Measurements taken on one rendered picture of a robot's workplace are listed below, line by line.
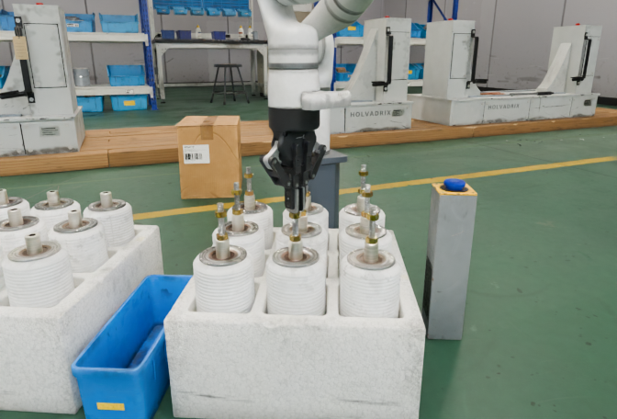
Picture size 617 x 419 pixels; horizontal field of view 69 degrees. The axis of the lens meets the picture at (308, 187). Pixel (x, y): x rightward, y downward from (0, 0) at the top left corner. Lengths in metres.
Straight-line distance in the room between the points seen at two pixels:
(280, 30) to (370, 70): 2.56
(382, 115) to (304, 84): 2.44
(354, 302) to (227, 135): 1.22
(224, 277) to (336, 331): 0.19
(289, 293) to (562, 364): 0.56
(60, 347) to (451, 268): 0.69
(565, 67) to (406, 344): 3.84
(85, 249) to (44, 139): 1.75
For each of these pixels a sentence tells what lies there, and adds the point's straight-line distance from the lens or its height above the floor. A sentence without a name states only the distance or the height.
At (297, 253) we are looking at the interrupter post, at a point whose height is 0.26.
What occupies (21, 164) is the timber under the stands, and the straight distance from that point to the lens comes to 2.60.
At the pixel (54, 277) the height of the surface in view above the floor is 0.22.
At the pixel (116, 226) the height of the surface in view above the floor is 0.22.
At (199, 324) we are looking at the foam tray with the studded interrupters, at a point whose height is 0.17.
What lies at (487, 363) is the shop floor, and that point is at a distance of 0.97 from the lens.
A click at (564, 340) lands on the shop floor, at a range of 1.10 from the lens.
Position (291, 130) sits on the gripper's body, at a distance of 0.63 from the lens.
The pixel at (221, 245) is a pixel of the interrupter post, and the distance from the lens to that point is 0.72.
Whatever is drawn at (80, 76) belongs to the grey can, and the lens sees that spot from 5.35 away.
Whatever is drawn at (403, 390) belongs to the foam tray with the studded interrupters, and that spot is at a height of 0.07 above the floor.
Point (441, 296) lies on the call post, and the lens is 0.96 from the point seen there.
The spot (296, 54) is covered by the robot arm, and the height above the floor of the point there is 0.56.
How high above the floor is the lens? 0.56
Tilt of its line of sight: 16 degrees down
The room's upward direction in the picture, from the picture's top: straight up
